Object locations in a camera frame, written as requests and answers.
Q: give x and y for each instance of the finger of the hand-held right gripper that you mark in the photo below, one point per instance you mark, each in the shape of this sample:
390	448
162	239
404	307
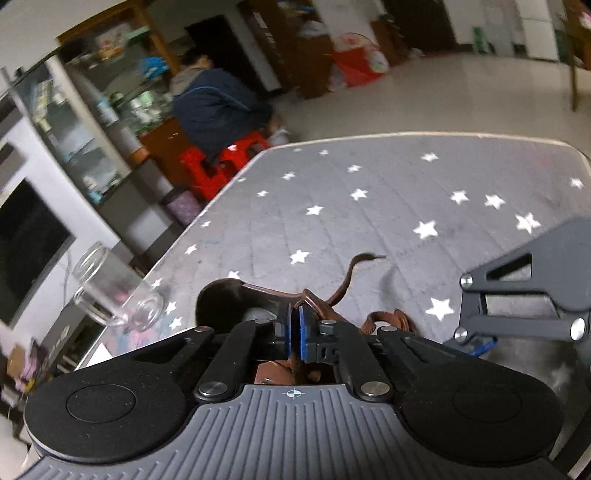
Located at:
517	330

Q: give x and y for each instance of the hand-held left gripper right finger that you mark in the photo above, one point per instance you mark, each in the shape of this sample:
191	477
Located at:
304	332

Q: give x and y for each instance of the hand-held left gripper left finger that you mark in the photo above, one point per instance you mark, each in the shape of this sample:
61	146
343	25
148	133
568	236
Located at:
292	332

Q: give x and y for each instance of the brown leather shoe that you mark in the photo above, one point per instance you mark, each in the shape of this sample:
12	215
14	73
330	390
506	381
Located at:
221	297

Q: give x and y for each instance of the brown shoelace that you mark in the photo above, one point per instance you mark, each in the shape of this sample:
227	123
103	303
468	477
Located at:
390	317

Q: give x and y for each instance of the grey star-patterned table cover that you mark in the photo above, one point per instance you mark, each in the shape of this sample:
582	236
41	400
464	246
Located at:
369	207

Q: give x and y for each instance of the purple patterned waste bin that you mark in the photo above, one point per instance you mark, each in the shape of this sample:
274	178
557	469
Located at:
182	207

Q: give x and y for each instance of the clear glass jar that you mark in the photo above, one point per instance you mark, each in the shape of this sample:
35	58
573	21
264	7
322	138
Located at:
115	290

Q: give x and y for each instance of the red plastic stool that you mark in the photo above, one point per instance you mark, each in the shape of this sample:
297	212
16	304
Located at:
203	173
247	150

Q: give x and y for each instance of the wooden side table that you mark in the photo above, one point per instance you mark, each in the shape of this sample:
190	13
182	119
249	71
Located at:
575	41

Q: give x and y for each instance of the wooden cabinet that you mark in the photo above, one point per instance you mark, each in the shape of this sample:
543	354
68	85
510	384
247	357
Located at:
157	134

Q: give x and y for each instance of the red printed plastic bag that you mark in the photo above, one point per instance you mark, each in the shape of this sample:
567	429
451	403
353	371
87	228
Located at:
358	64

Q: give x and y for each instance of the black television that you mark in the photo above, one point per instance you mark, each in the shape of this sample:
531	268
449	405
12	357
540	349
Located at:
23	249

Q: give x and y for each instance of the blue plastic bag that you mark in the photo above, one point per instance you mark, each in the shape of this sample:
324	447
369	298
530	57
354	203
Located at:
152	65

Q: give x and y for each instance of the glass display cabinet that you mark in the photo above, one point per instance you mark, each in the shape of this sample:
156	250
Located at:
69	129

